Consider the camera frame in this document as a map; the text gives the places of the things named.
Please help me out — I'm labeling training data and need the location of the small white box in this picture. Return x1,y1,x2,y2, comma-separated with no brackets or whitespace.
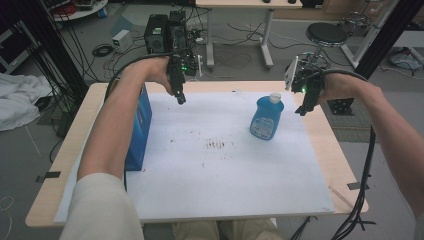
111,29,134,54

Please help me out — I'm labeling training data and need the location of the black computer tower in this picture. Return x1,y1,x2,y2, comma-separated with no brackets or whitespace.
143,13,170,55

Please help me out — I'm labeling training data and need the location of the person's right hand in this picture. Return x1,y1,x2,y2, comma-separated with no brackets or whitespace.
317,71,365,106

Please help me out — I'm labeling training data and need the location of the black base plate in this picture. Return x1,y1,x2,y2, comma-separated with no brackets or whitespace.
326,97,356,117

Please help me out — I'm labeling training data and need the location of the coiled black cable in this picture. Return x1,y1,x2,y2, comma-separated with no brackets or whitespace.
91,43,115,58

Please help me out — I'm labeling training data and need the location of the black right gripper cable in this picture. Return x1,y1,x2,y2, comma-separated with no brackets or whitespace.
314,68,378,240

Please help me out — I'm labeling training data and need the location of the black round stool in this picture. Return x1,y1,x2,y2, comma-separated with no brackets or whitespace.
293,21,350,73

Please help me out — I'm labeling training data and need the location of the open computer tower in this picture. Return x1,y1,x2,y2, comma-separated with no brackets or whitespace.
167,10,188,54

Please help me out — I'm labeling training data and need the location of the blue cardboard box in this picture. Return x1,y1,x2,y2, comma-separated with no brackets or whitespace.
124,83,154,172

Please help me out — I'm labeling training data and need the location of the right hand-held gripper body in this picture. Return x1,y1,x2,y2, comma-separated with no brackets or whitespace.
284,55,327,108

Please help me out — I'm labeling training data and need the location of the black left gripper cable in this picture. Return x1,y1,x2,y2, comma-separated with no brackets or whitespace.
104,49,188,102

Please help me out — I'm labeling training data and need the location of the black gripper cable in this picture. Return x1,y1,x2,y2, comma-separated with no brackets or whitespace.
314,68,378,240
104,49,188,102

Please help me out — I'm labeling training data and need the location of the white cloth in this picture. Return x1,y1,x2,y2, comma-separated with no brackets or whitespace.
0,72,53,132

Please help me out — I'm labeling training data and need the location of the light wooden desk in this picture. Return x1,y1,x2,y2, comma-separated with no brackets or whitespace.
194,0,304,70

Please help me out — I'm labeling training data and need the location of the person's left hand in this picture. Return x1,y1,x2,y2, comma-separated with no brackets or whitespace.
142,55,175,96

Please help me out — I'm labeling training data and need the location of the white table mat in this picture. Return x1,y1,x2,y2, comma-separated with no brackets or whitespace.
53,91,336,224

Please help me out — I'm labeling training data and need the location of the round white table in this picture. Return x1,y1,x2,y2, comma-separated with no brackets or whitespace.
44,0,110,23

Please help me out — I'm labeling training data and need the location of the black tape strip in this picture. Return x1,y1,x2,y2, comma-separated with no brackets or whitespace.
35,170,62,184
346,181,371,191

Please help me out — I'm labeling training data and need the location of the blue detergent bottle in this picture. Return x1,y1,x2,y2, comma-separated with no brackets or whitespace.
249,92,285,141

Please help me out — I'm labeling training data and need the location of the black metal stand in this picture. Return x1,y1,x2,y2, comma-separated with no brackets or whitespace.
19,0,89,101
353,0,424,80

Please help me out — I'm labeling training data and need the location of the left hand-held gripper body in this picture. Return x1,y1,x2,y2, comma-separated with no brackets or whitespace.
166,53,204,95

